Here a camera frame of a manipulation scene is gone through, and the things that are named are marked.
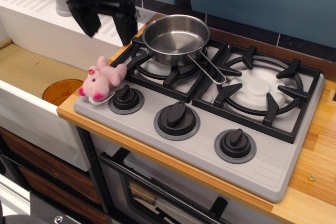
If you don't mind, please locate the black left burner grate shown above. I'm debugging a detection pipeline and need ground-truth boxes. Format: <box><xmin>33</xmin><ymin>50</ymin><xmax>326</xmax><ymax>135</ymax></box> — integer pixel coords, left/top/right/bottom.
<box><xmin>111</xmin><ymin>36</ymin><xmax>226</xmax><ymax>103</ymax></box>

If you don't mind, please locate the black stove knob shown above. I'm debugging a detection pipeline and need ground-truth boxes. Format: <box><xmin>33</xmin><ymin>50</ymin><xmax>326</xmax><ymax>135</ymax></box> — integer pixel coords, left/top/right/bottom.
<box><xmin>154</xmin><ymin>101</ymin><xmax>201</xmax><ymax>141</ymax></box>
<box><xmin>214</xmin><ymin>129</ymin><xmax>257</xmax><ymax>164</ymax></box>
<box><xmin>108</xmin><ymin>84</ymin><xmax>144</xmax><ymax>115</ymax></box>

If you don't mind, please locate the wooden drawer unit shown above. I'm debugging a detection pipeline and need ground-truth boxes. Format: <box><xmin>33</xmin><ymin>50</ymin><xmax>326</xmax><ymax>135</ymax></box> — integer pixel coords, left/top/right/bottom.
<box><xmin>1</xmin><ymin>128</ymin><xmax>111</xmax><ymax>223</ymax></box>

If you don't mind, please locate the black burner grate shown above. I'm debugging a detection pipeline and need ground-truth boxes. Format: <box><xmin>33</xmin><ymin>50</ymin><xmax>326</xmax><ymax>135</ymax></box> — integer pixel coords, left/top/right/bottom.
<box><xmin>111</xmin><ymin>36</ymin><xmax>226</xmax><ymax>103</ymax></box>
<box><xmin>192</xmin><ymin>44</ymin><xmax>325</xmax><ymax>144</ymax></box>

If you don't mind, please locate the black left stove knob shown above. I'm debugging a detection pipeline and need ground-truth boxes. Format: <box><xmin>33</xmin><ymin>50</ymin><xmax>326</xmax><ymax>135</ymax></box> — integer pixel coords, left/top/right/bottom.
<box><xmin>108</xmin><ymin>84</ymin><xmax>144</xmax><ymax>115</ymax></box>

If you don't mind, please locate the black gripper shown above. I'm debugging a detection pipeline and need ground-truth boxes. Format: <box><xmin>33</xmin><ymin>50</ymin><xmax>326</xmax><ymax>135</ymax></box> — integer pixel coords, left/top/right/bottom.
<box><xmin>67</xmin><ymin>0</ymin><xmax>138</xmax><ymax>46</ymax></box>

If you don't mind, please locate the black right stove knob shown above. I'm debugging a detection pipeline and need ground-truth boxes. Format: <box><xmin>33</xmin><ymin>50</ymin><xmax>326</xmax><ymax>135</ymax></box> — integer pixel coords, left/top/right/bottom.
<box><xmin>214</xmin><ymin>129</ymin><xmax>257</xmax><ymax>164</ymax></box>

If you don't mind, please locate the pink stuffed pig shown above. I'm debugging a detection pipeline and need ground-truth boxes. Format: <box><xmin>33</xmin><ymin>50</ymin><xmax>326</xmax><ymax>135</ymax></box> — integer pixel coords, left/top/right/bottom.
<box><xmin>78</xmin><ymin>56</ymin><xmax>127</xmax><ymax>101</ymax></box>

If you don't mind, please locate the toy oven door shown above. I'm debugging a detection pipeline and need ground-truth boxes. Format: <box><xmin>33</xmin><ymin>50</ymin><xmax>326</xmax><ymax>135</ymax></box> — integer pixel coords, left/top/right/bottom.
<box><xmin>95</xmin><ymin>143</ymin><xmax>276</xmax><ymax>223</ymax></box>

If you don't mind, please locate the white toy sink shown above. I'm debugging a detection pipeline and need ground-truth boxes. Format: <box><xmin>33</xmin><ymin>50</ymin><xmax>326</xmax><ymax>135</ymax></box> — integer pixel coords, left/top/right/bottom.
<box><xmin>0</xmin><ymin>0</ymin><xmax>158</xmax><ymax>172</ymax></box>

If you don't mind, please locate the grey toy stove top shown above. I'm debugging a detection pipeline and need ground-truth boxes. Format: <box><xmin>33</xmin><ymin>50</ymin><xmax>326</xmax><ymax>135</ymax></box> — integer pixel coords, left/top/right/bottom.
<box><xmin>73</xmin><ymin>79</ymin><xmax>310</xmax><ymax>202</ymax></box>

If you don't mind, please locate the orange plastic bowl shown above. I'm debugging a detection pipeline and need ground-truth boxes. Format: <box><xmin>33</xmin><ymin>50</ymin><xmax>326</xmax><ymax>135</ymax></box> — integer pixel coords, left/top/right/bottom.
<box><xmin>42</xmin><ymin>79</ymin><xmax>83</xmax><ymax>106</ymax></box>

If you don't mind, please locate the black right burner grate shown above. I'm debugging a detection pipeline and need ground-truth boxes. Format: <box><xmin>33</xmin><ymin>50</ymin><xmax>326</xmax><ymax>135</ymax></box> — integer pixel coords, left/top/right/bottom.
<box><xmin>192</xmin><ymin>44</ymin><xmax>325</xmax><ymax>144</ymax></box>

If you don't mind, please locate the stainless steel pan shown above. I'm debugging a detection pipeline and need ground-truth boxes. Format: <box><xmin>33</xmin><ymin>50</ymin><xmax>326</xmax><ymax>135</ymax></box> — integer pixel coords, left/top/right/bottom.
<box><xmin>142</xmin><ymin>14</ymin><xmax>227</xmax><ymax>85</ymax></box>

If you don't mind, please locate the black middle stove knob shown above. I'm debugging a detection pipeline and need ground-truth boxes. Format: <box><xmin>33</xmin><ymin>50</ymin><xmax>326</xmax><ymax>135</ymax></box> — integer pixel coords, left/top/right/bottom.
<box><xmin>154</xmin><ymin>101</ymin><xmax>201</xmax><ymax>141</ymax></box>

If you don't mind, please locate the black oven door handle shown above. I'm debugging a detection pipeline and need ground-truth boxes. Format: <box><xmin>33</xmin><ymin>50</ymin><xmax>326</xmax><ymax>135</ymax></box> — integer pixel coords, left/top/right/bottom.
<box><xmin>99</xmin><ymin>150</ymin><xmax>226</xmax><ymax>223</ymax></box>

